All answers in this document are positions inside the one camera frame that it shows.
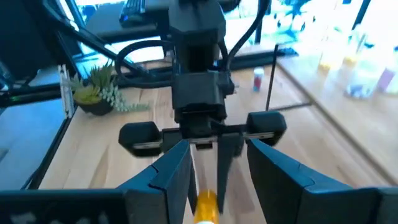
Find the grey side desk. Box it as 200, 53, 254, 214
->
83, 0, 175, 43

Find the wooden shelf black metal frame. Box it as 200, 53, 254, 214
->
266, 43, 398, 187

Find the pale yellow pill bottle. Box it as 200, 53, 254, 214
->
318, 30, 343, 72
343, 27, 363, 68

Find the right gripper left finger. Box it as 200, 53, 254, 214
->
116, 139, 193, 224

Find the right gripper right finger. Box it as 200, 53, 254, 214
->
247, 139, 379, 224

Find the silver metal bracket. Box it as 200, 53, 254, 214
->
58, 63, 77, 119

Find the green succulent in dark pot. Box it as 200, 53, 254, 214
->
60, 60, 150, 116

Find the orange pill bottle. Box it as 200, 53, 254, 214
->
193, 189, 220, 224

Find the black aluminium rig frame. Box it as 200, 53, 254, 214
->
0, 0, 299, 190

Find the blue bottle with red pills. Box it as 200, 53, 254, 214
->
252, 67, 265, 93

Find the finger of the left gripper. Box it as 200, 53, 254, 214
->
187, 145, 200, 216
217, 133, 245, 216

